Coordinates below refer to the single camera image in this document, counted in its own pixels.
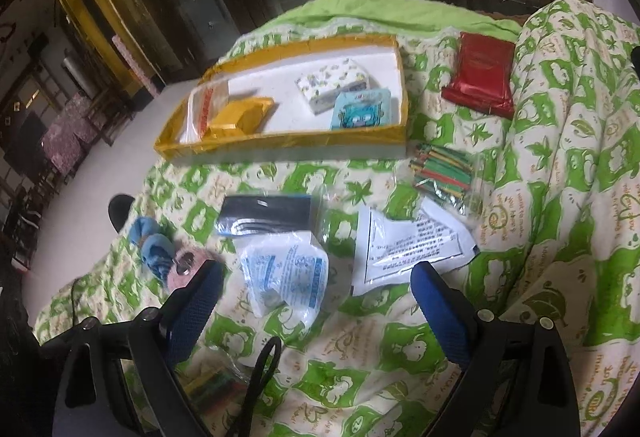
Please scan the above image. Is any blue knitted cloth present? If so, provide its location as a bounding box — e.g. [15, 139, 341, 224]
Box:
[125, 217, 178, 285]

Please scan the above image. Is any black cable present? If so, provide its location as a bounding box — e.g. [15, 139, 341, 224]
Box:
[245, 337, 283, 437]

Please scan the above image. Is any gold-edged white cardboard tray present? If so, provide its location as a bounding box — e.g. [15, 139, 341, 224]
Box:
[152, 34, 411, 162]

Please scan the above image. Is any yellow cloth packet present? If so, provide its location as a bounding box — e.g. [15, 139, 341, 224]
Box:
[207, 96, 276, 138]

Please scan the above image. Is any pink plush brooch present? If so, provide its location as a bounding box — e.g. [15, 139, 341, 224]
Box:
[162, 247, 221, 290]

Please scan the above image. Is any blue cartoon tissue pack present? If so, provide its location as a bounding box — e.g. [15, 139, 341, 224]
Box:
[330, 88, 393, 132]

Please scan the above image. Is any white desiccant packet strip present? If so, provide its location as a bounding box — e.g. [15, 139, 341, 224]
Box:
[235, 232, 331, 318]

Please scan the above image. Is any green printed blanket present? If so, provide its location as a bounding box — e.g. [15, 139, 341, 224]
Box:
[32, 0, 640, 437]

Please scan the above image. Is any pink patterned stool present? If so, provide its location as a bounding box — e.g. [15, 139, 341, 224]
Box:
[42, 89, 108, 158]

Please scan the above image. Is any black chair base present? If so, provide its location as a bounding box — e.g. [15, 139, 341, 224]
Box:
[107, 194, 136, 235]

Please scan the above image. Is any red foil packet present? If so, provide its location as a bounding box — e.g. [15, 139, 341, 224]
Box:
[441, 32, 517, 120]

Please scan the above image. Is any white pouch red lettering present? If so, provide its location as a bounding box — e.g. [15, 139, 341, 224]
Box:
[179, 82, 231, 142]

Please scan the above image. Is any lemon print tissue pack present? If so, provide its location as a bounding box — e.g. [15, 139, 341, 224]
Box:
[292, 58, 371, 115]

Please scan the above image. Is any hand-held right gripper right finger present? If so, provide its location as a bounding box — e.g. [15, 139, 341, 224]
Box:
[410, 261, 583, 437]

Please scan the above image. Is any black item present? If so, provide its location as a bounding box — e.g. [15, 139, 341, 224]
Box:
[216, 194, 326, 243]

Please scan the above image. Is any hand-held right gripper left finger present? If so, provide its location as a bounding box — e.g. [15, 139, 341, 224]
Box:
[50, 259, 227, 437]

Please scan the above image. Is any bag of thin coloured tubes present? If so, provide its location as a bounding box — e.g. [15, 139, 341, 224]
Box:
[400, 142, 488, 218]

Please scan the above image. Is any white printed packet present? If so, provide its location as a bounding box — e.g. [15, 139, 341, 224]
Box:
[352, 199, 481, 298]

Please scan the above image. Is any bag of thick coloured tubes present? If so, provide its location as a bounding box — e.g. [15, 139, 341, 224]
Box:
[180, 347, 261, 413]

